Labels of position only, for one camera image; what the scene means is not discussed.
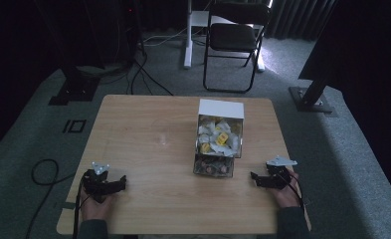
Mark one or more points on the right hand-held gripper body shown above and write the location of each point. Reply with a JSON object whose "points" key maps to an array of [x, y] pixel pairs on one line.
{"points": [[277, 176]]}

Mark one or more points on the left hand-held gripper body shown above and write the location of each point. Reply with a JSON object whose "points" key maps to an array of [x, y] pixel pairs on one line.
{"points": [[95, 184]]}

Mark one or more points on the person's right hand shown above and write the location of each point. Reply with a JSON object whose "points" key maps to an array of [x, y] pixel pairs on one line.
{"points": [[287, 195]]}

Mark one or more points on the person's left hand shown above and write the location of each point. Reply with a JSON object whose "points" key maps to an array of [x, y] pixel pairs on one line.
{"points": [[95, 207]]}

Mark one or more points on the pile of dark wrapped candies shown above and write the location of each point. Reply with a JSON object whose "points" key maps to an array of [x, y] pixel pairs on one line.
{"points": [[213, 167]]}

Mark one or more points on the pile of white yellow candies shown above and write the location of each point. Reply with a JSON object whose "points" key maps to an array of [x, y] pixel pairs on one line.
{"points": [[219, 137]]}

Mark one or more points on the clear box with white lid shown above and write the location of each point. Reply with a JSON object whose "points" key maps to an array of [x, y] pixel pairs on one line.
{"points": [[220, 109]]}

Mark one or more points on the black stand with base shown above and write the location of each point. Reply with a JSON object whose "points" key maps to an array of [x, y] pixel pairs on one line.
{"points": [[75, 88]]}

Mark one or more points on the black folding chair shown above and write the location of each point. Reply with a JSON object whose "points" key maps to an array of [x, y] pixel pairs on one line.
{"points": [[233, 36]]}

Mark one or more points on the grey curtain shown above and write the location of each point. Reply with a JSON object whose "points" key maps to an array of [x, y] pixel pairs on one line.
{"points": [[299, 18]]}

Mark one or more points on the black post with metal base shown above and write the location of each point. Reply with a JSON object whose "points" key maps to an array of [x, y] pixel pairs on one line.
{"points": [[312, 96]]}

